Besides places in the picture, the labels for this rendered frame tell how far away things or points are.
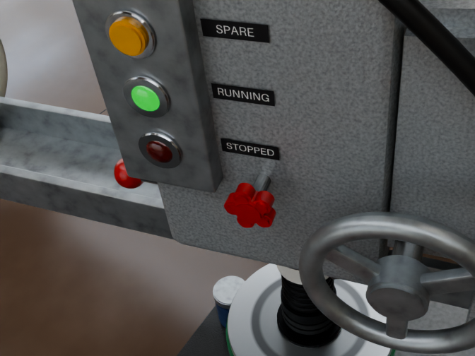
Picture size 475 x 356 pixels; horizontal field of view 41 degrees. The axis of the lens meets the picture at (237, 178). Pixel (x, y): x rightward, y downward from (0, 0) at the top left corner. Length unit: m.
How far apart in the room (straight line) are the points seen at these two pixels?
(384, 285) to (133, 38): 0.24
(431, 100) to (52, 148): 0.54
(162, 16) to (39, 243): 1.94
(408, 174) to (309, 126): 0.08
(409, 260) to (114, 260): 1.76
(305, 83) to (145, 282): 1.69
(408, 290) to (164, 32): 0.24
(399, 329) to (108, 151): 0.44
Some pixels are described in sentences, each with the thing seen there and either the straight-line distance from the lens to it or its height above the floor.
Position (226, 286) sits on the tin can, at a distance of 1.84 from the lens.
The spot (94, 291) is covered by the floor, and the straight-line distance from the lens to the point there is 2.11.
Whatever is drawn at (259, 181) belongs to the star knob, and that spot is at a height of 1.27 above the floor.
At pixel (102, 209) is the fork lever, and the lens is 0.72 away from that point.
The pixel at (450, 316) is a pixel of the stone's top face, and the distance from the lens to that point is 0.93.
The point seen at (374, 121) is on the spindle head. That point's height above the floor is 1.34.
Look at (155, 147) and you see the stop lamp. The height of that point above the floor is 1.30.
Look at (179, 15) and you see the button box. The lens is 0.41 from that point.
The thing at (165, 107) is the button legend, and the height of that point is 1.34.
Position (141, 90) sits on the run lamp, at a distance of 0.46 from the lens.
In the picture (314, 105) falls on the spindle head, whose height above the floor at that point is 1.34.
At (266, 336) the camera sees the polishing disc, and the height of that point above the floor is 0.91.
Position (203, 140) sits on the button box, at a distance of 0.47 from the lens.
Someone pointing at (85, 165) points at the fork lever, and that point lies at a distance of 0.80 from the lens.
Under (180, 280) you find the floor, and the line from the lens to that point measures 2.06.
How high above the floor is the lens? 1.61
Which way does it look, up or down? 44 degrees down
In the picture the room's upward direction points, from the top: 9 degrees counter-clockwise
